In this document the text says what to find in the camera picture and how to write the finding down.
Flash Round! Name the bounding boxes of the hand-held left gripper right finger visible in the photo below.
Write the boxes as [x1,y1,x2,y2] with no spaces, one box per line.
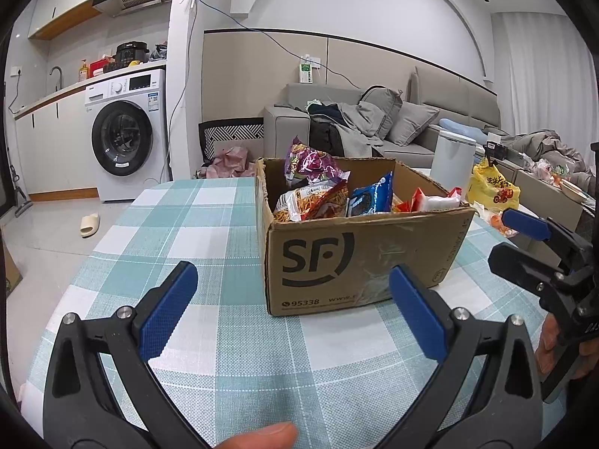
[389,264,544,449]

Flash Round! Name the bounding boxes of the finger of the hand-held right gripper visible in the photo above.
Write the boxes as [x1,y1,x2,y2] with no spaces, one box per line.
[502,208,590,267]
[488,242,578,297]

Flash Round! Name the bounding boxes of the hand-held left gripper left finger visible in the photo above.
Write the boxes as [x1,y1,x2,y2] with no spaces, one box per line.
[43,261,211,449]

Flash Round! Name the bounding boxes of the brown cardboard box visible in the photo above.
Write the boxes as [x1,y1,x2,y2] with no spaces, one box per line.
[255,156,475,317]

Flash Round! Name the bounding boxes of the white noodle snack packet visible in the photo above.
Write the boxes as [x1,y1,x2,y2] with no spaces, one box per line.
[273,181,349,223]
[412,187,470,211]

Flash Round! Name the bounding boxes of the blue cookie packet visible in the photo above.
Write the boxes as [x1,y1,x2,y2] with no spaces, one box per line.
[346,171,394,217]

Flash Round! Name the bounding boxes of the purple candy packet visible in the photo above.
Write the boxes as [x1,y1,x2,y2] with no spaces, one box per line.
[284,135,351,188]

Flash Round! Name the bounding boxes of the person's right hand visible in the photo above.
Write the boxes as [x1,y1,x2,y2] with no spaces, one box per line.
[535,313,590,379]

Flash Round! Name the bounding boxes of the person's left hand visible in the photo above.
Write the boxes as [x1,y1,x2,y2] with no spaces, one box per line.
[220,422,299,449]

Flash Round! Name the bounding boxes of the orange snack bag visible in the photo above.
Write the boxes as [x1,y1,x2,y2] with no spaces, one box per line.
[487,208,518,237]

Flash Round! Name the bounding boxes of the yellow plastic bag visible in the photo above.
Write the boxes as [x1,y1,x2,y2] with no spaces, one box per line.
[467,158,521,210]

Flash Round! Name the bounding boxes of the pale bowl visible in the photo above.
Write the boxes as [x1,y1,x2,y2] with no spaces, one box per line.
[559,178,588,204]

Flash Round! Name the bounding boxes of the grey blanket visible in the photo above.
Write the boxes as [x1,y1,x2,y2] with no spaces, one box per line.
[487,126,593,183]

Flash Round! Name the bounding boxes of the teal checked tablecloth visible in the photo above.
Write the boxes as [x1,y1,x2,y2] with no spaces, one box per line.
[21,177,567,449]

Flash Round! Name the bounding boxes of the white trash can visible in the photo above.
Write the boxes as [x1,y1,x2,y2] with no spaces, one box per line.
[429,130,477,184]

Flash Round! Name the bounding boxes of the light blue pillow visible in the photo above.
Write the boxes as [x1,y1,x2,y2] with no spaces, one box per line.
[439,118,487,140]

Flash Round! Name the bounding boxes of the white curtain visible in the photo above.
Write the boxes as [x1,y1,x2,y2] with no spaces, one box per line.
[491,12,595,150]

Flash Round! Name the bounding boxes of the grey pillow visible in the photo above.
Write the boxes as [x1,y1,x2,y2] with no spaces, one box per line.
[360,85,404,140]
[386,101,441,147]

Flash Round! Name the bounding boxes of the white washing machine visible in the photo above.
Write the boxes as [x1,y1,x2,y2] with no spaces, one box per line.
[84,69,170,203]

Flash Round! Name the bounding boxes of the pink cloth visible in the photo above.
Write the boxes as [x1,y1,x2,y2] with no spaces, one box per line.
[206,146,249,178]

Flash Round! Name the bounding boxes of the black white patterned chair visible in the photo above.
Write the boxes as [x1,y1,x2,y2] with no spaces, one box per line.
[198,118,265,165]

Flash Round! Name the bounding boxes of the grey jacket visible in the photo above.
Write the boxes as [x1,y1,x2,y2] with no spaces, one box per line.
[334,102,387,157]

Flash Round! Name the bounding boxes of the dark clothing pile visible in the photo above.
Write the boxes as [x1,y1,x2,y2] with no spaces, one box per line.
[306,103,344,157]

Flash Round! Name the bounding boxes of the grey sofa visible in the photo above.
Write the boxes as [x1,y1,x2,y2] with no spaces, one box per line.
[263,66,501,171]

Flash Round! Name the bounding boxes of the red box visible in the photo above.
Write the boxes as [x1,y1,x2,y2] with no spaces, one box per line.
[89,56,115,78]

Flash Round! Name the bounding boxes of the black rice cooker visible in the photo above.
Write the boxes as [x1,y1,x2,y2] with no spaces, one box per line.
[115,42,149,70]

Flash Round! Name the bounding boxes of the white wall cabinet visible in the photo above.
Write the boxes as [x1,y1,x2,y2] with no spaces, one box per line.
[28,0,101,40]

